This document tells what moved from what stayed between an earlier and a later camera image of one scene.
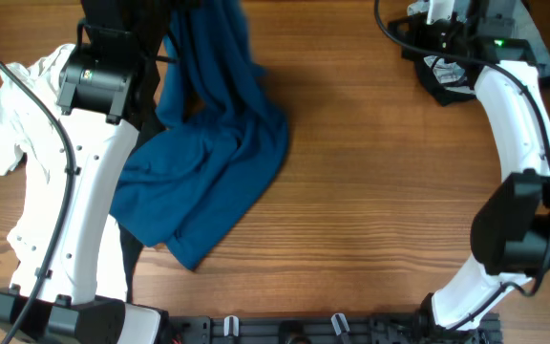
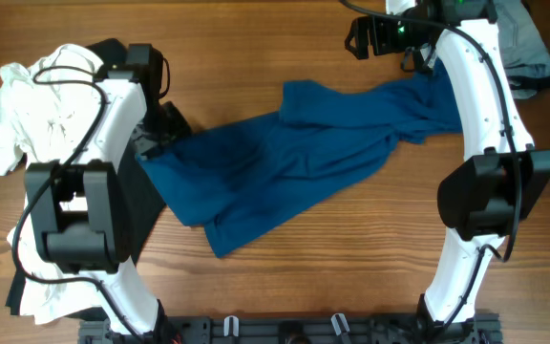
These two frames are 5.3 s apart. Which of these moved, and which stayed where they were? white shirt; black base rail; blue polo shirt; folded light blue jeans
Moved: blue polo shirt
Stayed: folded light blue jeans; black base rail; white shirt
